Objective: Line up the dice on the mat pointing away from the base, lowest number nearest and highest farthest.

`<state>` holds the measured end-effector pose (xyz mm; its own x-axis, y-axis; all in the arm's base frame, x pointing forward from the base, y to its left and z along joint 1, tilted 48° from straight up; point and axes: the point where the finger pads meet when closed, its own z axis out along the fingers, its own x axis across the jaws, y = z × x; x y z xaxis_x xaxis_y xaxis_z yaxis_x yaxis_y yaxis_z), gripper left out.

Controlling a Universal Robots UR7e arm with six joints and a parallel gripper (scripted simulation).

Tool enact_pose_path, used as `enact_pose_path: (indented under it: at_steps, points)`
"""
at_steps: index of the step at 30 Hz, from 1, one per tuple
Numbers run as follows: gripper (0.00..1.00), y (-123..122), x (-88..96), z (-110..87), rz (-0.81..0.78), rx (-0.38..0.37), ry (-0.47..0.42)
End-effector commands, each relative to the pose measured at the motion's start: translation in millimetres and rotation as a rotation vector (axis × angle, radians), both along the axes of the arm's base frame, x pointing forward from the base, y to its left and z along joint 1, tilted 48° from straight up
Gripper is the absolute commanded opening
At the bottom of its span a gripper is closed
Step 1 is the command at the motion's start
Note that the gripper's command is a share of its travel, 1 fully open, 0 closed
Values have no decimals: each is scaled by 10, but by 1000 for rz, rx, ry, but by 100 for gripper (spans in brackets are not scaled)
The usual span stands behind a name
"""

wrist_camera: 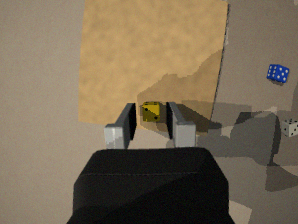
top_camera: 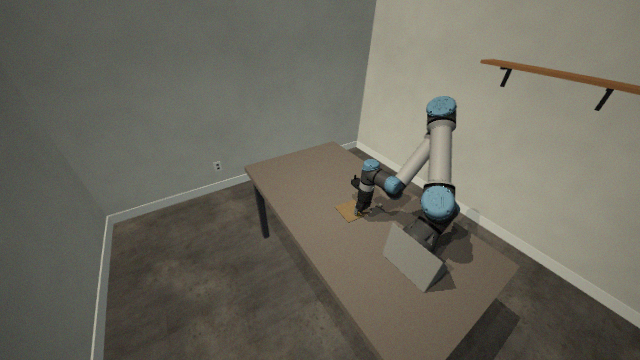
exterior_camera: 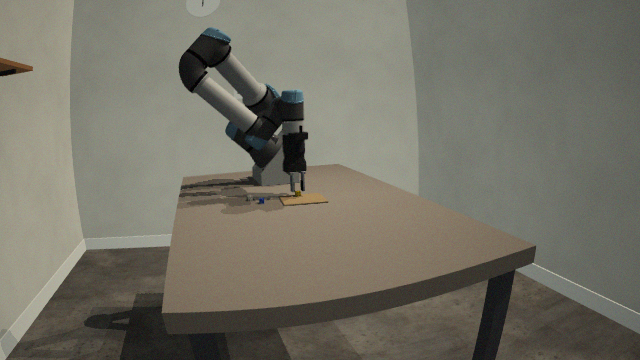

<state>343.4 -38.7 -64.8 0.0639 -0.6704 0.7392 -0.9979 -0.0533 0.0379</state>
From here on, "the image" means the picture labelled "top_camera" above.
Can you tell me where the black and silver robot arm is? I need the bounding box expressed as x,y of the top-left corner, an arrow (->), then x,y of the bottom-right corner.
360,96 -> 460,253

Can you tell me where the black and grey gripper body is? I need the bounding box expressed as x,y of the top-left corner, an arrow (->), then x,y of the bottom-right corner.
351,175 -> 375,211

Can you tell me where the tan square mat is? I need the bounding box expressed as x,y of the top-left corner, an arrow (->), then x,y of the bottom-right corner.
335,200 -> 368,223

